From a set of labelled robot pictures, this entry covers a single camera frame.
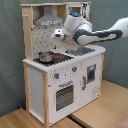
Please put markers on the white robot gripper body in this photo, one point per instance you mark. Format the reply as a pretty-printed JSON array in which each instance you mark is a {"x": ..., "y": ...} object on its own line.
[{"x": 58, "y": 34}]

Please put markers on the small silver toy pot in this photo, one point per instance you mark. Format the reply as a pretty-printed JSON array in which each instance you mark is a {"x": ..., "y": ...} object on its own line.
[{"x": 46, "y": 56}]

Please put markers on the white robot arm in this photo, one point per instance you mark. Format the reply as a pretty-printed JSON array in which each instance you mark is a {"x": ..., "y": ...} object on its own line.
[{"x": 80, "y": 30}]

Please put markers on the wooden toy kitchen unit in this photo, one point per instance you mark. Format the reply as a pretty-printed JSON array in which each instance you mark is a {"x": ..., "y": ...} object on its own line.
[{"x": 40, "y": 84}]

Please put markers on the grey toy range hood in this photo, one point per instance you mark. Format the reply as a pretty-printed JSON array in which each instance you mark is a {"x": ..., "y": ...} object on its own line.
[{"x": 48, "y": 18}]

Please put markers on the grey toy sink basin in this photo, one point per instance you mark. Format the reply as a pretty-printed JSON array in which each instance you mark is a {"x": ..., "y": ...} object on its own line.
[{"x": 80, "y": 51}]

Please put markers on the black toy stovetop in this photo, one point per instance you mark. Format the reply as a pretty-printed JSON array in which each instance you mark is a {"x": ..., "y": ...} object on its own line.
[{"x": 58, "y": 58}]

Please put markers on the white toy microwave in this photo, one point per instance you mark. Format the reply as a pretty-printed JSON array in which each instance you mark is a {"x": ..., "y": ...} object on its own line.
[{"x": 83, "y": 9}]

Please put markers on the right red stove knob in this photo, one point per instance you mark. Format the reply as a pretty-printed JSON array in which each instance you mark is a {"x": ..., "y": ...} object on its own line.
[{"x": 74, "y": 69}]

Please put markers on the grey toy ice dispenser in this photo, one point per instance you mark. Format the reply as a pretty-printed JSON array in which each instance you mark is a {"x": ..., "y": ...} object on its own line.
[{"x": 91, "y": 73}]

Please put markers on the toy oven door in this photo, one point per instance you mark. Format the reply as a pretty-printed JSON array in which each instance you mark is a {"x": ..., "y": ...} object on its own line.
[{"x": 64, "y": 96}]

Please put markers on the grey cabinet door handle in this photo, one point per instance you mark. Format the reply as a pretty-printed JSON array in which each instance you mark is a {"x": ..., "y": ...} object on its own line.
[{"x": 84, "y": 83}]

